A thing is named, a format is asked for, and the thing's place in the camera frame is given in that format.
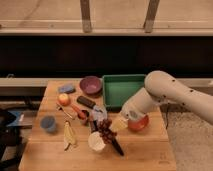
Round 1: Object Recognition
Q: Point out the right metal window post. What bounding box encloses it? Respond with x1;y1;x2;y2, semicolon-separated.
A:
144;0;160;33

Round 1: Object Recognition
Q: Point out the left metal window post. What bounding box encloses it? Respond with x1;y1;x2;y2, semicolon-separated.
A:
80;0;92;33

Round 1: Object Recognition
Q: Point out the metal fork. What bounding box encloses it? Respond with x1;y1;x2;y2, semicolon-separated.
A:
56;104;75;120

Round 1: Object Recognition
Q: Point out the blue sponge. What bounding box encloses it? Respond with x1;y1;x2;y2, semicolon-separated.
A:
58;84;75;93

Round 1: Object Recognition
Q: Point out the dark red grape bunch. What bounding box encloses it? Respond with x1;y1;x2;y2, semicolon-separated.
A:
98;119;117;144

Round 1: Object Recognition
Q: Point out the white paper cup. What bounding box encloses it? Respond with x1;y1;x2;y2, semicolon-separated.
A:
88;132;106;153

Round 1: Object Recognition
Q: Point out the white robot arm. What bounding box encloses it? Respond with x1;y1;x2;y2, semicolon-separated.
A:
110;70;213;132

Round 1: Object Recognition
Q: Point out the metal window post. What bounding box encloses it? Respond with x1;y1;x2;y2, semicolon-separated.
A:
80;0;92;33
144;0;160;33

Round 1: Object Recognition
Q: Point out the purple bowl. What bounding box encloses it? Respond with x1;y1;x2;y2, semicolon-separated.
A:
79;76;102;95

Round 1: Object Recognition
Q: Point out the blue plastic cup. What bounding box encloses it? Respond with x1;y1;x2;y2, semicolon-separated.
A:
40;116;56;133

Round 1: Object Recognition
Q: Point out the dark chair with blue item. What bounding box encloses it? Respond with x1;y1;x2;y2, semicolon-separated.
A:
0;108;22;171

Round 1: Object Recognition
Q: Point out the green plastic tray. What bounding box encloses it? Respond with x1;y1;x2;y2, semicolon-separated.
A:
102;74;145;111

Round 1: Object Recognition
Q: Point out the red yellow apple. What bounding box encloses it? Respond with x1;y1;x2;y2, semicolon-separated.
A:
58;93;71;106

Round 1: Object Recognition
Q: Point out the black rectangular block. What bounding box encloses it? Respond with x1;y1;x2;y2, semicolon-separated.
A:
77;96;96;108

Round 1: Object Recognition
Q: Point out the orange red bowl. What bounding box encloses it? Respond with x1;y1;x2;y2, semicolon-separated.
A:
128;115;149;131

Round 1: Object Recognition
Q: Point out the yellow banana peel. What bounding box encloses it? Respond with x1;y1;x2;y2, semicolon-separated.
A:
64;121;77;151

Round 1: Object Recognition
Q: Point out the black handled knife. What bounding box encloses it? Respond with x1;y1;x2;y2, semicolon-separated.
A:
112;139;124;156

